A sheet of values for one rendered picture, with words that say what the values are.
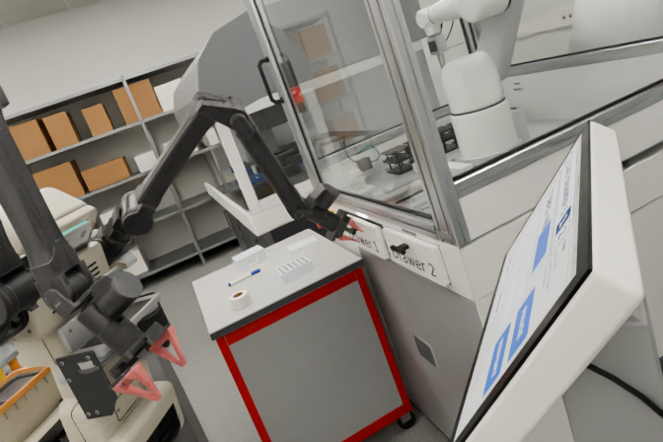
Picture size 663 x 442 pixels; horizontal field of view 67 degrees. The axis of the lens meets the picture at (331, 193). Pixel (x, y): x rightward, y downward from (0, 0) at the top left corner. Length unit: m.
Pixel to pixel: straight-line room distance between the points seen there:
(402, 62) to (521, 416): 0.75
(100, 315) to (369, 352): 1.19
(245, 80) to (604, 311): 2.05
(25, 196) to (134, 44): 4.84
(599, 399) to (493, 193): 0.59
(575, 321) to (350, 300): 1.41
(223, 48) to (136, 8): 3.51
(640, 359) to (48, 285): 0.91
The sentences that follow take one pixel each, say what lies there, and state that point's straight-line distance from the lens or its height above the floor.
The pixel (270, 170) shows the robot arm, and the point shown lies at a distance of 1.41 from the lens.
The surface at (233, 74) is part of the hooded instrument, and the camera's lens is 2.36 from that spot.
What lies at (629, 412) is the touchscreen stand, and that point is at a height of 0.89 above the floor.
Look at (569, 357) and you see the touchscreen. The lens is 0.53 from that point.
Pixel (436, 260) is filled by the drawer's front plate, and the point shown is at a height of 0.89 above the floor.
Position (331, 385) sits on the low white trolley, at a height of 0.36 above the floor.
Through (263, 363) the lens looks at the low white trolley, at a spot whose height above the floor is 0.57.
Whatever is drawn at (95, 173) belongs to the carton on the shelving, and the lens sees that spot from 5.36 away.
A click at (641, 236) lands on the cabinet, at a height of 0.72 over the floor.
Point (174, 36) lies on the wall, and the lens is 5.77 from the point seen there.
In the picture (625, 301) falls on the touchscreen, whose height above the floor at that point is 1.17.
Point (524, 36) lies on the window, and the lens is 1.32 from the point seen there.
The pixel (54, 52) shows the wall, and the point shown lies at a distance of 5.83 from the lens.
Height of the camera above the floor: 1.43
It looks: 13 degrees down
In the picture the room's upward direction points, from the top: 20 degrees counter-clockwise
